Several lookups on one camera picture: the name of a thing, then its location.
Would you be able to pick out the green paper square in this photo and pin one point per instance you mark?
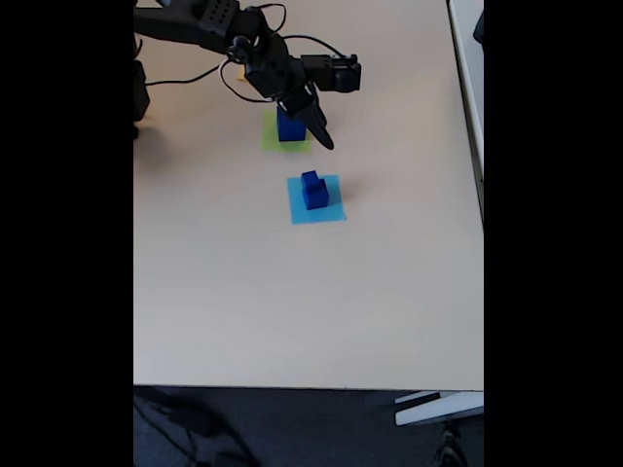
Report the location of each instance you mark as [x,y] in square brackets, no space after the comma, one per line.
[268,141]

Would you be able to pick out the dark object on desk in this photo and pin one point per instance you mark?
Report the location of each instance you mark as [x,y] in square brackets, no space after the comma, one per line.
[480,26]

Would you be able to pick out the extra large blue cube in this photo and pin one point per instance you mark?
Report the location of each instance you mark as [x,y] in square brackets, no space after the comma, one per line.
[289,131]

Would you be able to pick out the white table foot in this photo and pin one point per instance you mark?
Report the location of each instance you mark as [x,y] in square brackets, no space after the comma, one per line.
[438,411]

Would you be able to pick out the medium blue cube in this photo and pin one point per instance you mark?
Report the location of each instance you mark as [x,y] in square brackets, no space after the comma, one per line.
[309,179]

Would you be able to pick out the blue paper square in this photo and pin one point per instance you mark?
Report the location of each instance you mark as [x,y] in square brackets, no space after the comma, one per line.
[297,214]

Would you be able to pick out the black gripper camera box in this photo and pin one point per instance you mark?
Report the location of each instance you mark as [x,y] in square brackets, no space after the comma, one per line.
[336,73]

